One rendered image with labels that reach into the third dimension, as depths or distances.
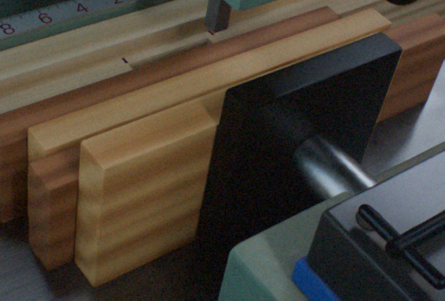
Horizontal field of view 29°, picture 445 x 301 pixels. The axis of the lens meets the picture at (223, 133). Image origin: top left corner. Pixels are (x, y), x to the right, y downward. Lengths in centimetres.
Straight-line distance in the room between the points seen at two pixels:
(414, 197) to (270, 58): 14
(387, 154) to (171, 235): 14
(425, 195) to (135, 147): 11
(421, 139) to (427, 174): 17
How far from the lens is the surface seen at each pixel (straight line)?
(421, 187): 32
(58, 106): 39
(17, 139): 37
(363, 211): 29
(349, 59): 37
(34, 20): 43
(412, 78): 49
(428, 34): 48
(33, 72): 41
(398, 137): 49
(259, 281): 32
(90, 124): 37
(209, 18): 44
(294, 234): 34
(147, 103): 39
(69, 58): 42
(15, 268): 39
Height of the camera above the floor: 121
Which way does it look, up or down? 42 degrees down
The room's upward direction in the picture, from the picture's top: 12 degrees clockwise
